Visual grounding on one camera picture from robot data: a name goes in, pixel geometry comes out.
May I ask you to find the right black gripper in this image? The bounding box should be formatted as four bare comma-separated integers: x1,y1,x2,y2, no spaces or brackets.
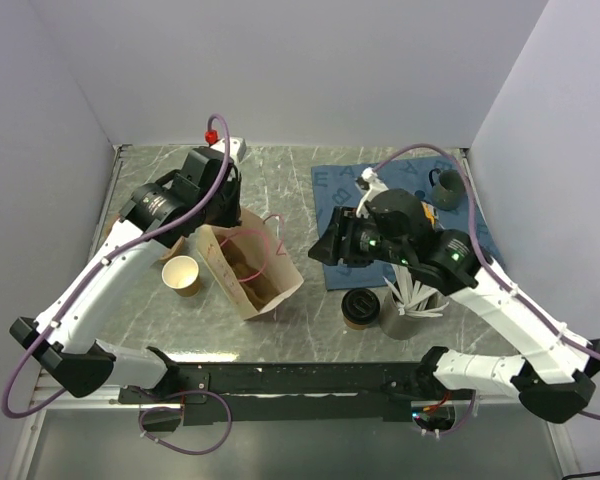
306,205,411,268

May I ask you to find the pink cream paper gift bag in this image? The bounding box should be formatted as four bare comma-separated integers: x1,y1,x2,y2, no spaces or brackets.
196,208,304,320

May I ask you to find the brown paper coffee cup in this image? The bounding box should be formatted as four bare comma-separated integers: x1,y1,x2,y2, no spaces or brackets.
161,256,202,297
344,317,376,331

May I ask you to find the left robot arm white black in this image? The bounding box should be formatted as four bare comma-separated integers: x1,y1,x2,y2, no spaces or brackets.
10,143,241,402

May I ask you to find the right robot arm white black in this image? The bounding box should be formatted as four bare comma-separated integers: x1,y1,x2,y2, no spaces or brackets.
308,189,600,424

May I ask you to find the blue lettered cloth placemat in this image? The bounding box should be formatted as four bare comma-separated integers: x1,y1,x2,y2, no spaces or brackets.
311,156,504,290

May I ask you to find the grey cylindrical straw holder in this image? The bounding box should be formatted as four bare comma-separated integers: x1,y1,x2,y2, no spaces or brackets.
378,292,449,340

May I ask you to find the orange dotted plate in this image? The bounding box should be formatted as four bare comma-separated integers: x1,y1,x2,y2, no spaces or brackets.
422,202,438,227

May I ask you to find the dark green mug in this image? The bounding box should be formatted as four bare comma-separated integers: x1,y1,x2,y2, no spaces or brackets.
428,168,466,211

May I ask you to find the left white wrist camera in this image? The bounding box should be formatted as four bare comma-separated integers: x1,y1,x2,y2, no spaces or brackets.
204,129,247,165

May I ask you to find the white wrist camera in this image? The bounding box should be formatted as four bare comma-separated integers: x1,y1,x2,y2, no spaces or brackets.
356,167,388,218
204,129,247,165

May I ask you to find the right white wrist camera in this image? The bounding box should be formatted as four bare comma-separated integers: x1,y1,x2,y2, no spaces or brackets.
356,167,388,218

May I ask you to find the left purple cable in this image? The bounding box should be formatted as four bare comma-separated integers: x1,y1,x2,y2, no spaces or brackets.
0,114,231,419

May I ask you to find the purple cable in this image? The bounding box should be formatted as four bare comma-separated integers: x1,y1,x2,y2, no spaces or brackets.
374,143,600,419
0,114,231,419

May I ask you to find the black mounting base rail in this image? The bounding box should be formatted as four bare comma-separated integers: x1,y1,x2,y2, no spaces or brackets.
118,347,448,426

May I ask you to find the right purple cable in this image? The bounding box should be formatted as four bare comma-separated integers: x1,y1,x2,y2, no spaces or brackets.
374,143,600,419

